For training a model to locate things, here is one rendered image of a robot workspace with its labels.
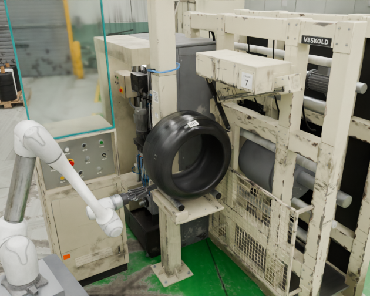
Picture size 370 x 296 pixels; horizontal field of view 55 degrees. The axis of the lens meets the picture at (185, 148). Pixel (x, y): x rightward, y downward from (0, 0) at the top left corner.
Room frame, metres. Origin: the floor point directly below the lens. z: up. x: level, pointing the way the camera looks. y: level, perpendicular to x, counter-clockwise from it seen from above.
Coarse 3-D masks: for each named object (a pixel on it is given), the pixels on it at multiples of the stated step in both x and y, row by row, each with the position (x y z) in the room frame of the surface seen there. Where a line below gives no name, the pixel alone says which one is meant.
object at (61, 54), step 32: (32, 0) 2.19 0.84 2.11; (64, 0) 2.27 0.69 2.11; (96, 0) 2.36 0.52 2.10; (32, 32) 2.17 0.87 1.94; (64, 32) 2.26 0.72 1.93; (96, 32) 2.35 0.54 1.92; (32, 64) 2.16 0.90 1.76; (64, 64) 2.24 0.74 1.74; (96, 64) 2.34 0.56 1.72; (32, 96) 2.14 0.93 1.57; (64, 96) 2.23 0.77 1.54; (96, 96) 2.33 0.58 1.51; (64, 128) 2.21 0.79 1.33; (96, 128) 2.32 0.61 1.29
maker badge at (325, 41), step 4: (304, 36) 1.97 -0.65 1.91; (308, 36) 1.95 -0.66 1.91; (312, 36) 1.93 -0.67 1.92; (316, 36) 1.91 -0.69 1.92; (320, 36) 1.88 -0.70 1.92; (304, 40) 1.97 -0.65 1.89; (308, 40) 1.95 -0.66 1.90; (312, 40) 1.92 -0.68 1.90; (316, 40) 1.90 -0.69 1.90; (320, 40) 1.88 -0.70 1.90; (324, 40) 1.86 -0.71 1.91; (328, 40) 1.84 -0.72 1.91; (308, 44) 1.94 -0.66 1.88; (312, 44) 1.92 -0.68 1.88; (316, 44) 1.90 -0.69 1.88; (320, 44) 1.88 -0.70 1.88; (324, 44) 1.85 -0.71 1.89; (328, 44) 1.83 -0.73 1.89
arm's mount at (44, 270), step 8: (40, 264) 1.60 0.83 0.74; (40, 272) 1.54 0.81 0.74; (48, 272) 1.54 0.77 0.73; (0, 280) 1.47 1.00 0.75; (48, 280) 1.48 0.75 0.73; (56, 280) 1.48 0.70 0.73; (0, 288) 1.41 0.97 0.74; (40, 288) 1.42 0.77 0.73; (48, 288) 1.42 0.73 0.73; (56, 288) 1.42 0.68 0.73
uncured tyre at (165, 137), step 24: (168, 120) 2.07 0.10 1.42; (192, 120) 2.01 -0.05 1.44; (144, 144) 2.06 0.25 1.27; (168, 144) 1.90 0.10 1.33; (216, 144) 2.28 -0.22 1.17; (144, 168) 2.04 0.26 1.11; (168, 168) 1.88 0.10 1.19; (192, 168) 2.26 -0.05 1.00; (216, 168) 2.20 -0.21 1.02; (168, 192) 1.90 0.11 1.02; (192, 192) 1.95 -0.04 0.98
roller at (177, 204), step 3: (159, 189) 2.13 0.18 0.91; (162, 192) 2.09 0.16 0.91; (165, 195) 2.05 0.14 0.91; (168, 198) 2.01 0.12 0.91; (171, 198) 1.99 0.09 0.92; (171, 201) 1.97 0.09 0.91; (174, 201) 1.95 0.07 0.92; (177, 201) 1.94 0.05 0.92; (174, 204) 1.93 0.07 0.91; (177, 204) 1.92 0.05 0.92; (180, 204) 1.91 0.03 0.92; (177, 207) 1.90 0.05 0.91; (180, 207) 1.89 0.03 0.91; (183, 207) 1.90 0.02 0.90; (180, 210) 1.89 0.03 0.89
